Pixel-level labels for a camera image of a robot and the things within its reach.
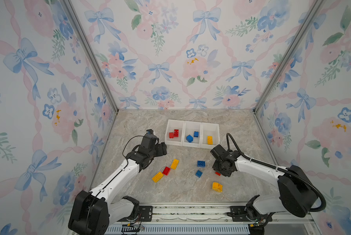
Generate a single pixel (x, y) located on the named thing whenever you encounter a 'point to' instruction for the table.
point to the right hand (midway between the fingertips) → (215, 168)
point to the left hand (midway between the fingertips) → (161, 145)
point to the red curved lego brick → (176, 132)
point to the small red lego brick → (171, 135)
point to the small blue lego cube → (198, 174)
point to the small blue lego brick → (196, 134)
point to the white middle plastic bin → (192, 134)
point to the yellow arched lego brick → (217, 187)
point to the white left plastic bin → (172, 124)
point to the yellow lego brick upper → (174, 164)
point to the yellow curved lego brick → (210, 140)
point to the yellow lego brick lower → (158, 176)
